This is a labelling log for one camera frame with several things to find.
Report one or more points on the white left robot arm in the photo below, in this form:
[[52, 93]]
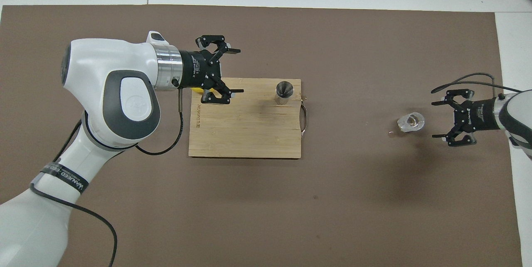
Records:
[[95, 72]]

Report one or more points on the steel cocktail jigger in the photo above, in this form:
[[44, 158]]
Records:
[[284, 89]]

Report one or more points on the small clear glass cup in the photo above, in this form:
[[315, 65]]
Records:
[[411, 122]]

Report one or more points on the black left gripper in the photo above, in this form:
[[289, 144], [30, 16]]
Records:
[[199, 69]]

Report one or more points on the brown table mat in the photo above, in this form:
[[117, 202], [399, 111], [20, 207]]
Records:
[[291, 217]]

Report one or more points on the yellow lemon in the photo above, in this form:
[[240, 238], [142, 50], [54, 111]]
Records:
[[198, 90]]

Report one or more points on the bamboo cutting board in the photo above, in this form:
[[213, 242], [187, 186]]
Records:
[[245, 130]]

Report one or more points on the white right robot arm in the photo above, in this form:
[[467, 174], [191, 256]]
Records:
[[517, 121]]

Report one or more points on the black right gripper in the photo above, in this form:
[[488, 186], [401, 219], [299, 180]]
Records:
[[478, 116]]

